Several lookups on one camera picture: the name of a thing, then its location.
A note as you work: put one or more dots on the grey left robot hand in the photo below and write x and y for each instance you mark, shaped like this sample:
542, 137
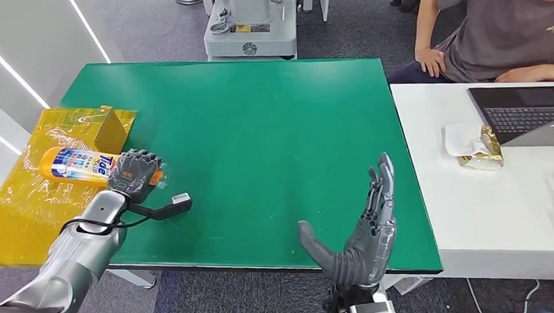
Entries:
130, 174

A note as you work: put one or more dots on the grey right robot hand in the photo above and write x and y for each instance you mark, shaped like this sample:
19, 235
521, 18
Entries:
363, 258

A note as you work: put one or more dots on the orange detergent bottle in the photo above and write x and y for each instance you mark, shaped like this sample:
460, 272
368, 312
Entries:
74, 165

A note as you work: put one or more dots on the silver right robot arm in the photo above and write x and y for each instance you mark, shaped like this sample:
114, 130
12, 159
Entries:
342, 305

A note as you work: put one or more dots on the yellow taped cardboard box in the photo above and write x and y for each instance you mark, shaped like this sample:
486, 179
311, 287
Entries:
21, 215

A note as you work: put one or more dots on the green topped table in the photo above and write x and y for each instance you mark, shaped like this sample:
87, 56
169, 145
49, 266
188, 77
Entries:
257, 128

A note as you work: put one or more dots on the white table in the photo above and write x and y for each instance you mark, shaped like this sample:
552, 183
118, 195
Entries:
491, 212

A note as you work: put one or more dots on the white tissue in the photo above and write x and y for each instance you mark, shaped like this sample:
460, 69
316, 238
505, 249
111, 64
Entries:
458, 140

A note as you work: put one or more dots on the gold foil packet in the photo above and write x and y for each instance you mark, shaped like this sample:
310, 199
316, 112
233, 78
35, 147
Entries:
489, 152

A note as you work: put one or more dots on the white machine stand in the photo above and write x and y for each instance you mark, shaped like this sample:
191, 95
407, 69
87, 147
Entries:
254, 43

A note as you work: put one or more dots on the dark grey laptop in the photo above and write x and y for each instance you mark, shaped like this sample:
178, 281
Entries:
520, 114

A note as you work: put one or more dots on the white panel stand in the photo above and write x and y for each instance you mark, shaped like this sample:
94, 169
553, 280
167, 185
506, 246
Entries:
315, 2

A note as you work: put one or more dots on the person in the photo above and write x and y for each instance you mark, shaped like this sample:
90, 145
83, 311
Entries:
498, 32

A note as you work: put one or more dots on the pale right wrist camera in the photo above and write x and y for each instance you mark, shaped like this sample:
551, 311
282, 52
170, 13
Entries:
372, 311

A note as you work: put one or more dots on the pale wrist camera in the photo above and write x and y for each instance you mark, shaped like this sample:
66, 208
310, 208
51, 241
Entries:
372, 311
181, 198

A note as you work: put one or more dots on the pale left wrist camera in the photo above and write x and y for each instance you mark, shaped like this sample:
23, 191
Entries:
181, 198

